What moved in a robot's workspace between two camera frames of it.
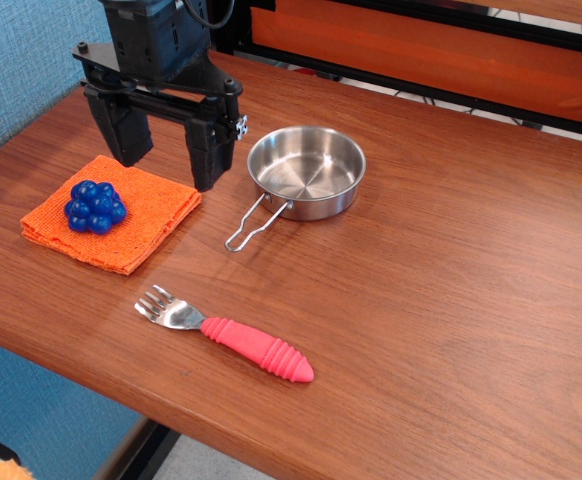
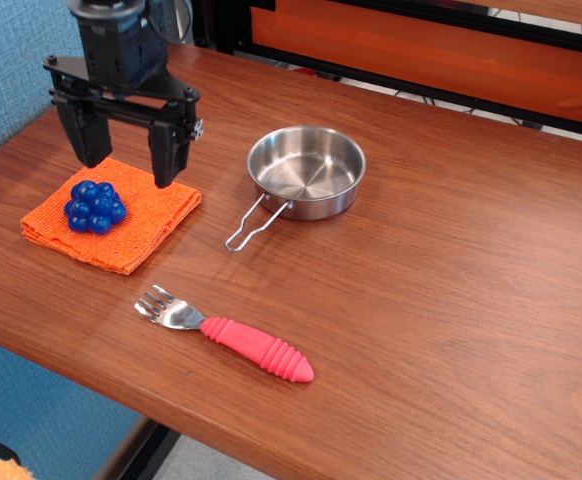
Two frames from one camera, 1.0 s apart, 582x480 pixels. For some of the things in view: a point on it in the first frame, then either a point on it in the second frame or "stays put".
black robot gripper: (159, 64) to (123, 68)
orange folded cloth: (155, 212) stays put
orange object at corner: (7, 470) stays put
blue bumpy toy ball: (94, 207) stays put
